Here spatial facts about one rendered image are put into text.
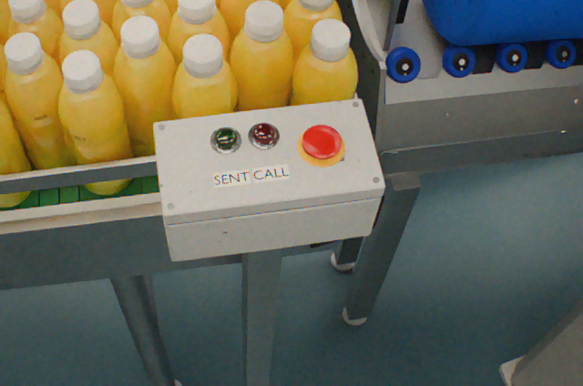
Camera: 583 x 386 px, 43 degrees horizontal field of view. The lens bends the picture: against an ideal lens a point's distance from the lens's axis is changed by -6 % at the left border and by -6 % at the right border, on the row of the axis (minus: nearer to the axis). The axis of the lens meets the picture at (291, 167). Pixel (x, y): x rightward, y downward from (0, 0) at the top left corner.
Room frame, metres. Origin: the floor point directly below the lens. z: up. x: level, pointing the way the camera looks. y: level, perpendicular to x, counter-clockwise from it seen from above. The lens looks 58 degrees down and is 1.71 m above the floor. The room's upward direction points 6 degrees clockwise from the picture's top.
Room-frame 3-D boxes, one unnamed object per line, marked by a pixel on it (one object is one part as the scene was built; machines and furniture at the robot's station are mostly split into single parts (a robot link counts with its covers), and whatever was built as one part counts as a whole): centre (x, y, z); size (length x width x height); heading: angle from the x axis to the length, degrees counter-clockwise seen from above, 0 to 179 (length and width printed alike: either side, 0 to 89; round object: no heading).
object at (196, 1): (0.57, 0.12, 1.09); 0.04 x 0.04 x 0.02
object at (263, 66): (0.55, 0.05, 0.99); 0.07 x 0.07 x 0.19
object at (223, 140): (0.39, 0.06, 1.11); 0.02 x 0.02 x 0.01
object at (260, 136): (0.40, 0.03, 1.11); 0.02 x 0.02 x 0.01
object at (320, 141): (0.40, -0.02, 1.11); 0.04 x 0.04 x 0.01
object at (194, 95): (0.50, 0.10, 0.99); 0.07 x 0.07 x 0.19
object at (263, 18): (0.55, 0.04, 1.09); 0.04 x 0.04 x 0.02
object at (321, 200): (0.39, 0.02, 1.05); 0.20 x 0.10 x 0.10; 105
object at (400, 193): (0.67, -0.18, 0.31); 0.06 x 0.06 x 0.63; 15
